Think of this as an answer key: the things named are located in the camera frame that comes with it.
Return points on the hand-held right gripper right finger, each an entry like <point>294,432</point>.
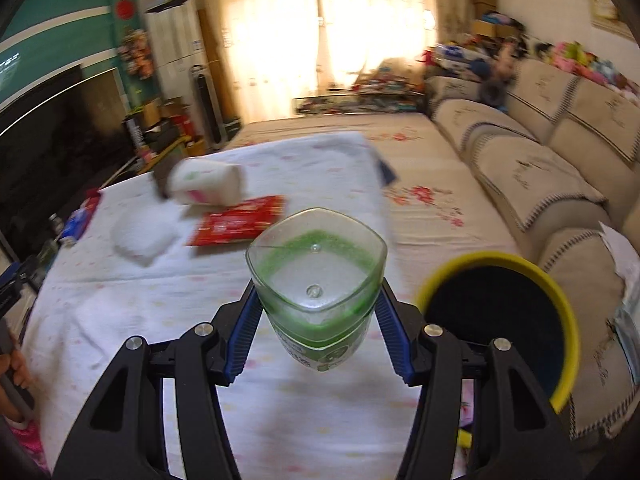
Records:
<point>395,340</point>

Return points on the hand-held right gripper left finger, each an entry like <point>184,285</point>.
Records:
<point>242,340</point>

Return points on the black yellow-rimmed trash bin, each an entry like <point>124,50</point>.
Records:
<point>490,310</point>

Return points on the green white plastic bottle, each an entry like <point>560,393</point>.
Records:
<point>315,270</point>

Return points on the person's left hand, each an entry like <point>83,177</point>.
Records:
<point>20,367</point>

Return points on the clear water bottle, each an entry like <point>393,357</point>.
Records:
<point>54,225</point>

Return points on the blue red tissue pack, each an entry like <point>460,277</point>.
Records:
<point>75,225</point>

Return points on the white dotted tablecloth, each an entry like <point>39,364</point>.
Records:
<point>150,310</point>

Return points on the red snack packet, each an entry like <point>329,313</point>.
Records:
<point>235,220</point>

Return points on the large black television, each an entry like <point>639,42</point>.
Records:
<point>50,160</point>

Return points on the white plastic bowl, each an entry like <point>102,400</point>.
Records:
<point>145,237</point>

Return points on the pink patterned cloth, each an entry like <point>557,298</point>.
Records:
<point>27,447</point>

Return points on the white paper cup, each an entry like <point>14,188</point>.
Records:
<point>210,182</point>

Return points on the floral cream bed sheet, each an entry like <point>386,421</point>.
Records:
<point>425,170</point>

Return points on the dark brown block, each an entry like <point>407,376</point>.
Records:
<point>161,182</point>

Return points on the red box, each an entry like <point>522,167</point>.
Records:
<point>178,127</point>

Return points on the clear plastic bag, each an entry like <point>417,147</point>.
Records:
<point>625,340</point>

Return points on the black tower fan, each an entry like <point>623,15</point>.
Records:
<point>205,110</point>

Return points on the beige sofa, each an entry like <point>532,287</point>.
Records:
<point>550,160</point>

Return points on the small open cardboard box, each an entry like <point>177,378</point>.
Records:
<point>170,109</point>

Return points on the glass coffee table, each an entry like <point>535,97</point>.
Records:
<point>350,102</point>

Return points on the white paper sheet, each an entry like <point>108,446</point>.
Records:
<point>620,250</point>

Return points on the grey round cushion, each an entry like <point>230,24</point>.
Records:
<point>492,92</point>

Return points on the hanging flower decoration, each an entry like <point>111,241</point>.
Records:
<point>137,55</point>

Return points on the white standing air conditioner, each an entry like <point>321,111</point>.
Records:
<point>175,35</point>

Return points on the pink plush bear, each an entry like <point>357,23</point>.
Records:
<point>505,57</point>

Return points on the cream embroidered curtain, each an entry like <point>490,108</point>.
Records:
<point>280,35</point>

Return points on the pile of plush toys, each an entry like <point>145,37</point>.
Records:
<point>575,60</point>

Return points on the framed flower painting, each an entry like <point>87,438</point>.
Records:
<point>607,10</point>

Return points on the red round wall decoration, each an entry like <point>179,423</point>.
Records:
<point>125,9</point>

